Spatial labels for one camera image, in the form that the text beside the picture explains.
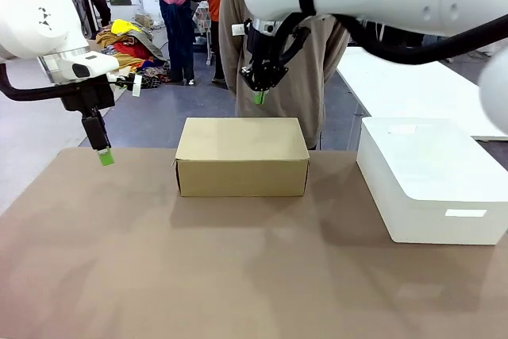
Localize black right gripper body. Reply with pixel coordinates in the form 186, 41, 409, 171
242, 31, 289, 72

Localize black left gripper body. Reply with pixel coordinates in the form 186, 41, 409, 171
62, 83, 116, 113

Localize brown cardboard shoe box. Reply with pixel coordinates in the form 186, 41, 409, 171
171, 117, 311, 198

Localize person torso beige sweater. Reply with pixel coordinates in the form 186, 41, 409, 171
219, 0, 351, 150

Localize table with patterned cloth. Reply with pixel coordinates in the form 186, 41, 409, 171
193, 0, 212, 66

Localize pile of colourful clothes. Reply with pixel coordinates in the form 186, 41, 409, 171
94, 17, 172, 90

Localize white bags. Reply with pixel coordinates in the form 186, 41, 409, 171
138, 0, 164, 26

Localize white plastic storage bin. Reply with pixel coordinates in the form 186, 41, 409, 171
356, 116, 508, 245

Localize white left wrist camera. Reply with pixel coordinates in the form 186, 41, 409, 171
106, 72, 143, 98

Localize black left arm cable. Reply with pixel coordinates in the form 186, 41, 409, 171
0, 63, 116, 102

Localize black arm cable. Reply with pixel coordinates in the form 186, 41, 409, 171
0, 63, 116, 102
277, 11, 508, 74

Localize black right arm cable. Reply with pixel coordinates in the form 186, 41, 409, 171
277, 11, 508, 74

